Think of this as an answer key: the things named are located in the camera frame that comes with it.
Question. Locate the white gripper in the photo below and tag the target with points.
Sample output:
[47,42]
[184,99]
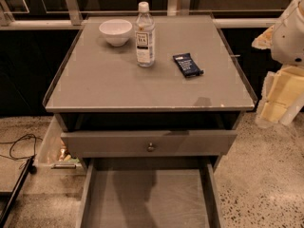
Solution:
[289,45]

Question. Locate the clear plastic tea bottle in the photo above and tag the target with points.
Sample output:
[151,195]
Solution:
[145,36]

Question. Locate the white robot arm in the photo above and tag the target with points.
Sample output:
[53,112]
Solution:
[288,36]

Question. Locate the open grey middle drawer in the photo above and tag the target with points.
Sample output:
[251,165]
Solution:
[150,193]

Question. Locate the grey top drawer with knob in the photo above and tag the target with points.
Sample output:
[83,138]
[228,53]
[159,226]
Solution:
[163,143]

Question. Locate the dark blue snack bar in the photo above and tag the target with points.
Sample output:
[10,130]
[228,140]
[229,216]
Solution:
[187,66]

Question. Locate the grey cabinet with glass top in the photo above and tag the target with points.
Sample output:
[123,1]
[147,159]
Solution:
[102,88]

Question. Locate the white ceramic bowl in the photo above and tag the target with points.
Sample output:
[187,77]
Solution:
[116,31]

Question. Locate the clear plastic storage bin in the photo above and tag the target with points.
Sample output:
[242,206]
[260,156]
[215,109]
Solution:
[50,151]

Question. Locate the metal window rail frame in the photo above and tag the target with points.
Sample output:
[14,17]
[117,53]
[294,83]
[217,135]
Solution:
[63,14]

